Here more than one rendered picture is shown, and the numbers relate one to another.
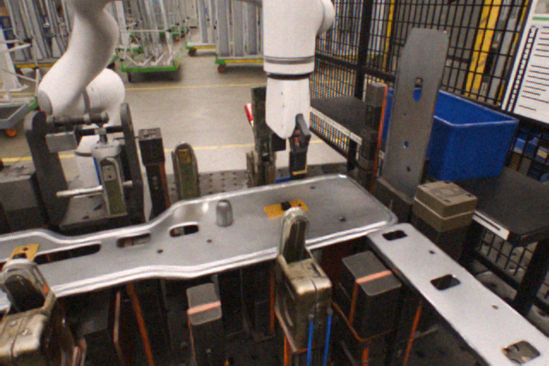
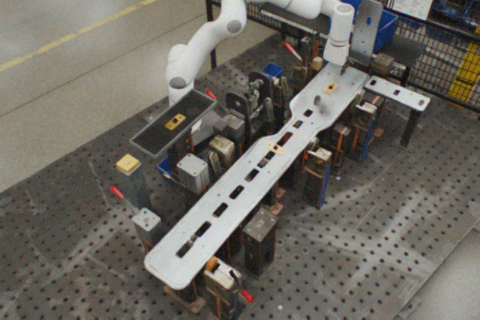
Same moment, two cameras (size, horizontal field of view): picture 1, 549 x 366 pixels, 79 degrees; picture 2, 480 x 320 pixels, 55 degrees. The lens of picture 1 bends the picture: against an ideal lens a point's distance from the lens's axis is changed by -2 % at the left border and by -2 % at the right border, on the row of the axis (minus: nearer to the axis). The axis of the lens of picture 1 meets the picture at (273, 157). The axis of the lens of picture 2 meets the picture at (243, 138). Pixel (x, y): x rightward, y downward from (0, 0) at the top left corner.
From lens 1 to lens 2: 1.72 m
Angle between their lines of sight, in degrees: 35
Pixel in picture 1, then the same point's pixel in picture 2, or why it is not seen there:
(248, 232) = (329, 103)
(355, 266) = (368, 99)
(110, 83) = not seen: hidden behind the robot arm
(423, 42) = (370, 4)
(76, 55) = (204, 52)
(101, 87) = not seen: hidden behind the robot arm
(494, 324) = (413, 98)
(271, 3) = (341, 25)
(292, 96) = (346, 51)
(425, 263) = (388, 88)
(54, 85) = (187, 71)
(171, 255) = (316, 122)
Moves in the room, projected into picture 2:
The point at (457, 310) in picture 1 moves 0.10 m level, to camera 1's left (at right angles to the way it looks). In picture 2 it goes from (403, 99) to (388, 108)
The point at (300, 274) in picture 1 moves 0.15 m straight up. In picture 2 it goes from (367, 108) to (374, 82)
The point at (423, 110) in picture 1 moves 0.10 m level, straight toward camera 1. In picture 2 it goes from (371, 30) to (379, 43)
